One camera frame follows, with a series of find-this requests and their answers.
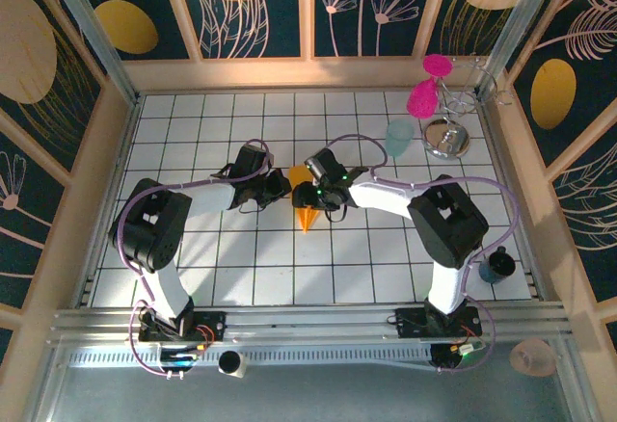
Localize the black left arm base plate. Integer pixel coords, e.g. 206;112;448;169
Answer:
138;309;228;344

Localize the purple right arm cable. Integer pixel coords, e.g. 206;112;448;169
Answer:
321;133;521;375

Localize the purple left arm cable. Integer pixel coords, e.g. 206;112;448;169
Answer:
115;138;275;378

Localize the clear pink glass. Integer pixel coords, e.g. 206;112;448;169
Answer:
509;337;561;378

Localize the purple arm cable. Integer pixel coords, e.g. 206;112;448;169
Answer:
321;133;521;375
115;138;275;378

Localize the chrome wire cup rack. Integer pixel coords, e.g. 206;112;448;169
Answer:
421;54;515;160

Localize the small electronics board with wires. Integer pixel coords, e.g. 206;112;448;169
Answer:
158;342;206;373
430;342;487;373

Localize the orange square paper sheet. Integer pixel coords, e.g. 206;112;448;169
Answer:
287;165;321;235

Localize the frosted teal plastic cup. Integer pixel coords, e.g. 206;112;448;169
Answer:
384;119;416;159

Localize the oval pink sponge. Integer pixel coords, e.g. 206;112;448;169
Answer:
407;78;440;120

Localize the dark blue mug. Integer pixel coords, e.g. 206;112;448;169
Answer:
477;246;517;284

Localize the round pink sponge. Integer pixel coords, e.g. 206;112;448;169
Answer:
422;54;454;78

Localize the aluminium frame post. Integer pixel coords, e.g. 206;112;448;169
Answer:
40;0;142;105
474;0;566;101

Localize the aluminium mounting rail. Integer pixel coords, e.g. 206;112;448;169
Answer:
47;301;573;346

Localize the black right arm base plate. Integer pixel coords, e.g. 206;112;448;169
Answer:
393;306;483;341

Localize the slotted metal strip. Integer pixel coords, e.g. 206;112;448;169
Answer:
67;347;435;368

